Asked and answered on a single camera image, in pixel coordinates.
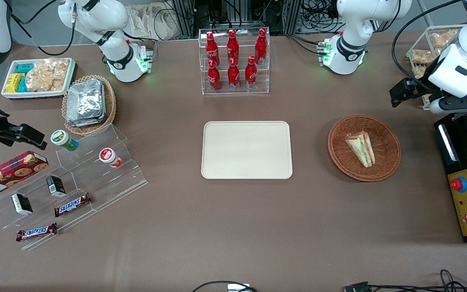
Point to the triangle sandwich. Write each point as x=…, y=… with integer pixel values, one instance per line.
x=362, y=148

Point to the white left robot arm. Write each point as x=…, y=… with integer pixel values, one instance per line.
x=359, y=16

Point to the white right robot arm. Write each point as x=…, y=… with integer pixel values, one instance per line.
x=95, y=16

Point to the white rectangular snack tray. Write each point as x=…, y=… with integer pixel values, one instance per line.
x=35, y=94

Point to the brown round wicker basket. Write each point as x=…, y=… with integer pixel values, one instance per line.
x=347, y=162

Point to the tan oval wicker basket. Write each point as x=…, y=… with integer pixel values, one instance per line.
x=110, y=105

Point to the beige plastic tray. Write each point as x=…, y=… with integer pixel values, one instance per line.
x=245, y=150

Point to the bag of fried snacks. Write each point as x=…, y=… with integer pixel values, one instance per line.
x=444, y=40
x=422, y=56

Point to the green lidded cup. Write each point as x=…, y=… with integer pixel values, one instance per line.
x=63, y=140

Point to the red tartan cookie box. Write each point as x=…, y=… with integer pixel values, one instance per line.
x=10, y=174

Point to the yellow snack pack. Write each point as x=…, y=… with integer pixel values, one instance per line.
x=12, y=82

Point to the teal snack pack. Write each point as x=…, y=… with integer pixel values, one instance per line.
x=22, y=85
x=24, y=67

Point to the small black box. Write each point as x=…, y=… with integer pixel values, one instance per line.
x=56, y=185
x=22, y=204

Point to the clear bag of crackers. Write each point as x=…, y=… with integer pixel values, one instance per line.
x=47, y=75

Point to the silver foil packs stack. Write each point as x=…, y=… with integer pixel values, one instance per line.
x=85, y=103

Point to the black machine housing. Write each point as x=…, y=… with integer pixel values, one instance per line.
x=466, y=146

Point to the brown snickers bar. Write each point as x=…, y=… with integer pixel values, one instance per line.
x=72, y=205
x=37, y=232

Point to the red lidded cup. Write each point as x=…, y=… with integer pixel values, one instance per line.
x=110, y=157

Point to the clear acrylic stepped stand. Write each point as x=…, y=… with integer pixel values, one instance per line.
x=108, y=186

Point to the red emergency stop button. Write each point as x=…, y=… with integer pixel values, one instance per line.
x=458, y=184

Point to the clear acrylic bottle rack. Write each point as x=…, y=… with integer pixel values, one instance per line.
x=266, y=87

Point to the red cola bottle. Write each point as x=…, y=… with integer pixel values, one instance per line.
x=210, y=46
x=232, y=45
x=214, y=77
x=251, y=73
x=233, y=75
x=261, y=45

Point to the crumpled white plastic bags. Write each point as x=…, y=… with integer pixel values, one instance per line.
x=152, y=20

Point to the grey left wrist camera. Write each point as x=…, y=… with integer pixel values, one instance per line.
x=436, y=106

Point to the aluminium frame profile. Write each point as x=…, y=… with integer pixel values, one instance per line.
x=183, y=18
x=291, y=16

